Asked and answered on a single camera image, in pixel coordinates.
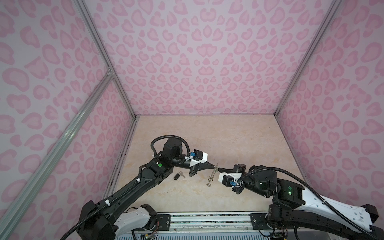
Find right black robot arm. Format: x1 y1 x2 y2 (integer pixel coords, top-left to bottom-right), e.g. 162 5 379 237
218 165 384 240

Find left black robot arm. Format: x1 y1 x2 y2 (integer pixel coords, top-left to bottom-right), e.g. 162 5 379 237
75 135 215 240

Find black headed key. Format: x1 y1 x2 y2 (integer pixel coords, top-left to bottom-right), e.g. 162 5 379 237
174 172 186 181

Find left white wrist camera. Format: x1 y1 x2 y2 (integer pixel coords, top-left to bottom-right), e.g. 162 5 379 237
187 150 208 167

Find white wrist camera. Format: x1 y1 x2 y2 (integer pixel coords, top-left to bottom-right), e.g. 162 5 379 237
187 150 208 167
218 173 242 187

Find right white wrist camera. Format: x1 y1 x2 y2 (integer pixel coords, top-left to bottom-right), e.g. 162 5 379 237
218 173 242 187

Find left black corrugated cable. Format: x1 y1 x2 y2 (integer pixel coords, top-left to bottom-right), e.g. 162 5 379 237
59 134 191 240

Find black corrugated cable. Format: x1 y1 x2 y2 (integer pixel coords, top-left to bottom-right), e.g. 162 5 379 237
236 166 382 240
59 134 191 240

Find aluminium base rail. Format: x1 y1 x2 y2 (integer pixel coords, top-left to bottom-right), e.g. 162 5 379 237
79 211 346 240

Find right black corrugated cable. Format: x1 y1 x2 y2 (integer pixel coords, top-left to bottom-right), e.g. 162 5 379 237
236 166 382 240

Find right corner aluminium post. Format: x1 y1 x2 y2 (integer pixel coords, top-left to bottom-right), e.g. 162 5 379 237
274 0 344 119

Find corner aluminium post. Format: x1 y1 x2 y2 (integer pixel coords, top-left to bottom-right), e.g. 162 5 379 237
274 0 344 119
73 0 137 120

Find diagonal aluminium frame bar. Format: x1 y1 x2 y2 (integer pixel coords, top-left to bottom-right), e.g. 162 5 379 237
1 73 115 240

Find left corner aluminium post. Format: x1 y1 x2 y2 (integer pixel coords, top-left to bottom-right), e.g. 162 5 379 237
73 0 137 120

